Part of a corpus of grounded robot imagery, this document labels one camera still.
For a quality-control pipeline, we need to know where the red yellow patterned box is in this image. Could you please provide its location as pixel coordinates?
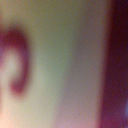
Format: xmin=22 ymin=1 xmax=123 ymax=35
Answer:
xmin=0 ymin=0 xmax=113 ymax=128

